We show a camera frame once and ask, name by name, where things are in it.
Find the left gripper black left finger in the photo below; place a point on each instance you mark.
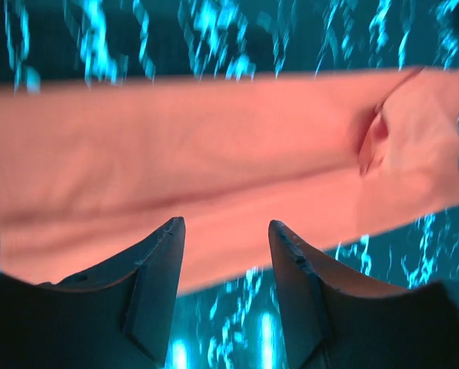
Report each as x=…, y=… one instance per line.
x=116, y=314

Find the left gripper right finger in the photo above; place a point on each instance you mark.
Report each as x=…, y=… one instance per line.
x=333, y=316

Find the orange t shirt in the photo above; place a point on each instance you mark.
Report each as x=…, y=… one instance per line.
x=87, y=172

